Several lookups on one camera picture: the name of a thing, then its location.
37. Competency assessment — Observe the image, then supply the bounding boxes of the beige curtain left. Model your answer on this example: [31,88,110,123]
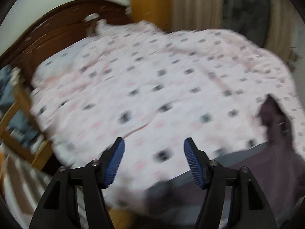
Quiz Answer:
[172,0,223,31]

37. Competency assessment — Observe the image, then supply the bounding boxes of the orange wooden wardrobe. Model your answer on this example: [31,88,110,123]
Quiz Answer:
[130,0,172,31]

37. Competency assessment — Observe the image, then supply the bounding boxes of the dark window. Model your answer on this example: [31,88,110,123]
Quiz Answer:
[222,0,270,47]

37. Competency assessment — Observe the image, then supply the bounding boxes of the dark wooden headboard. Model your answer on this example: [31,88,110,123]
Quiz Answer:
[1,0,131,83]

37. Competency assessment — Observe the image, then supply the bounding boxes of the purple grey jacket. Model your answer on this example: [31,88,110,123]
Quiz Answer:
[145,95,304,225]

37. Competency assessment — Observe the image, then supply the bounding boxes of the beige curtain right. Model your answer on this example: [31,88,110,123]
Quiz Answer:
[265,0,295,62]

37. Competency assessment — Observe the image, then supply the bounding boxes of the beige curtain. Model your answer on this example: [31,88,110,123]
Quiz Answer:
[265,0,295,62]
[172,0,223,31]

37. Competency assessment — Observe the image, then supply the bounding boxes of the wooden chair with clothes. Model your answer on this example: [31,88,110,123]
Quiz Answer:
[1,65,53,170]

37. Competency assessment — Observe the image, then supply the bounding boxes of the pink cat print duvet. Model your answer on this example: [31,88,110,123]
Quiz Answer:
[31,21,304,211]

